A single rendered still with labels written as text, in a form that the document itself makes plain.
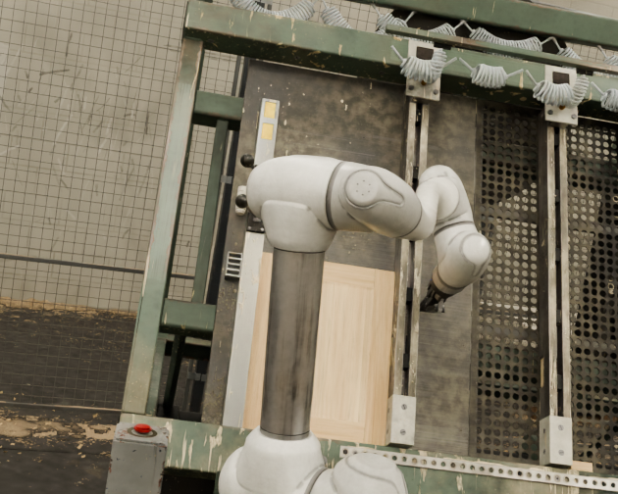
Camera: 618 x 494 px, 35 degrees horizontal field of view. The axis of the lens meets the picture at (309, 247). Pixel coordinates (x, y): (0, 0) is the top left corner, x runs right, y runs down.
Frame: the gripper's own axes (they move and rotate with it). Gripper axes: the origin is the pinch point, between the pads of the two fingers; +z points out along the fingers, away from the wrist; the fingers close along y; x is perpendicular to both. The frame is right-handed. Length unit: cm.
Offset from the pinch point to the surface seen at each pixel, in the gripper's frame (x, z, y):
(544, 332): -34.8, 4.8, -1.4
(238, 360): 48, 4, -21
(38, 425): 124, 249, 4
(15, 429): 134, 240, -1
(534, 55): -23, -17, 72
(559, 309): -38.6, 3.7, 5.6
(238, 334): 48, 4, -14
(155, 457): 65, -19, -52
